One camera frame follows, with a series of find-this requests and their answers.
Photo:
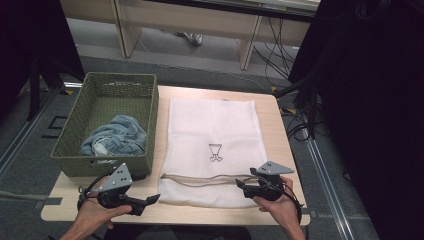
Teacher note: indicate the black curtain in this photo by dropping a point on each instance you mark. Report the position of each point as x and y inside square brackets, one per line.
[373, 100]
[33, 40]

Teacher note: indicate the light wooden bench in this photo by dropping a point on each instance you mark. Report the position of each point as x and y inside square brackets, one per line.
[200, 20]

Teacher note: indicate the person's left hand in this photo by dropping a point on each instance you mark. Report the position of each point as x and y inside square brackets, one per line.
[95, 213]

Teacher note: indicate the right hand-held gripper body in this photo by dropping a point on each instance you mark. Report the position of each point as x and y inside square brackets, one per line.
[270, 186]

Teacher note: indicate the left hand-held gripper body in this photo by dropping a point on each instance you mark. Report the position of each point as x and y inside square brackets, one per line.
[117, 178]

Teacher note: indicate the blue denim garment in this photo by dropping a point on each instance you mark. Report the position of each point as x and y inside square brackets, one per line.
[120, 136]

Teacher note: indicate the green woven basket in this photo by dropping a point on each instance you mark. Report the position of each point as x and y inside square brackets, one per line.
[113, 113]

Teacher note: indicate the person's right hand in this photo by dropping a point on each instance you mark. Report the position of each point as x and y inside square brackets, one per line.
[281, 208]

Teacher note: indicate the white mesh laundry bag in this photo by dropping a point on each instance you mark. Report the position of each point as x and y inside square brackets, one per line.
[213, 126]

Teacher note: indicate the black metal stand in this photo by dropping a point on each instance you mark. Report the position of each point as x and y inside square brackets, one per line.
[35, 86]
[310, 106]

